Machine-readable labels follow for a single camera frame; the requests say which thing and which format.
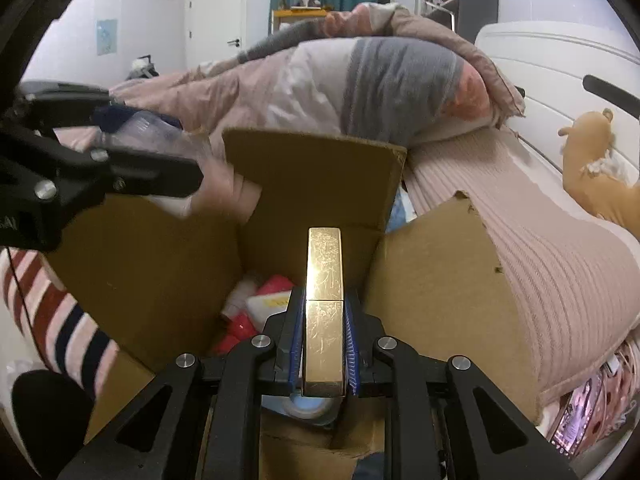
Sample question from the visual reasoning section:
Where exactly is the black cable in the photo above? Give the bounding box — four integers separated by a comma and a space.
4, 246, 32, 343

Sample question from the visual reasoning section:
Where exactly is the pink ribbed pillow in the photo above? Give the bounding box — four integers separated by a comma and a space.
405, 125, 640, 406

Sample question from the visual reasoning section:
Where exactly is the blue wall poster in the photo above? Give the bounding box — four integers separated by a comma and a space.
96, 19, 118, 56

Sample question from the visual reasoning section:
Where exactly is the white bed headboard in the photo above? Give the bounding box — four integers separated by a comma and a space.
472, 20, 640, 196

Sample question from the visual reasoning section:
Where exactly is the white cream case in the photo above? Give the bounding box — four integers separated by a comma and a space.
247, 275, 296, 333

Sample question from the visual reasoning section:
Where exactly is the small white bottle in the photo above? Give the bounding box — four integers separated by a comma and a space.
220, 275, 258, 318

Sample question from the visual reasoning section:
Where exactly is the floral patterned bag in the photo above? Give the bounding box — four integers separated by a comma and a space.
550, 355, 640, 458

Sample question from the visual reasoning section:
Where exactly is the cardboard box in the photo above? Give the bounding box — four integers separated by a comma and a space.
45, 127, 543, 480

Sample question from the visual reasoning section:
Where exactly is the pink grey striped duvet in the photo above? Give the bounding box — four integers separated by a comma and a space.
107, 2, 526, 171

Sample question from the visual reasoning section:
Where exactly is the brown plush toy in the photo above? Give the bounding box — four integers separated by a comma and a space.
557, 107, 640, 241

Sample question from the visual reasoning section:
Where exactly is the white door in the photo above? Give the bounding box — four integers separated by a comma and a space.
185, 0, 246, 63

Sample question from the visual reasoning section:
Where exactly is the clear bottle with beige cap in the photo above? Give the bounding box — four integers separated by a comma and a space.
97, 110, 264, 224

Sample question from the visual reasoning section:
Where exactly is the gold rectangular bar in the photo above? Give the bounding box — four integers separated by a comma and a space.
302, 227, 346, 398

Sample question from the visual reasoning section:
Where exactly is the yellow shelf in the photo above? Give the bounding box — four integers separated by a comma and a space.
270, 7, 333, 36

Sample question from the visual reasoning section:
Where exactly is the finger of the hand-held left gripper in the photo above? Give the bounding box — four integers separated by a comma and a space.
59, 148, 204, 202
21, 81, 132, 129

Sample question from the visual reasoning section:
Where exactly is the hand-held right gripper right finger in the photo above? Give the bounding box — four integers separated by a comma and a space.
342, 287, 581, 480

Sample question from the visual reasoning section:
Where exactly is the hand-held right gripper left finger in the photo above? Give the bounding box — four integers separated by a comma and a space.
57, 287, 306, 480

